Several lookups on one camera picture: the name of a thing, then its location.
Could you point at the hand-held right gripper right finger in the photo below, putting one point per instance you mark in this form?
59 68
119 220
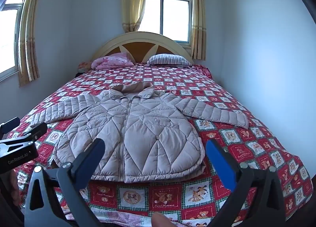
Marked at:
219 163

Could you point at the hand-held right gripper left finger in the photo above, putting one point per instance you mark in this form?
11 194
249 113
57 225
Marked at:
95 158

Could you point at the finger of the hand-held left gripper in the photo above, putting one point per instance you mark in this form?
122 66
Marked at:
12 124
37 130

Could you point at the beige quilted puffer jacket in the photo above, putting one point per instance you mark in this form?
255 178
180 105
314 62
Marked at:
148 130

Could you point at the person's left hand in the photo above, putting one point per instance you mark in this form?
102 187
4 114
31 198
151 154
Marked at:
15 187

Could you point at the bed with red patchwork quilt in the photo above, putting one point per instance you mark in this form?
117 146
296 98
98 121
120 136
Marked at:
246 148

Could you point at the red patterned cloth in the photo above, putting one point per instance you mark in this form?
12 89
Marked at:
84 65

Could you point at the long yellow patterned curtain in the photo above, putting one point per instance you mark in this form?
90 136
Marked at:
29 44

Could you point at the side window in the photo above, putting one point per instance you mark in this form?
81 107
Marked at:
7 39

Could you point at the pink folded blanket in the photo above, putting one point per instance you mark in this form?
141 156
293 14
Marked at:
111 61

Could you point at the striped pillow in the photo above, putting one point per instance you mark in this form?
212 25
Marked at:
170 59

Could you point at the narrow yellow patterned curtain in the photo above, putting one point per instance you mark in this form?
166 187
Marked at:
198 20

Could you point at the window behind headboard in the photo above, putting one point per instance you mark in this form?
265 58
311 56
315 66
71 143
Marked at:
172 17

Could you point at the short tied yellow curtain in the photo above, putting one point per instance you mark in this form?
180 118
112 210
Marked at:
133 2

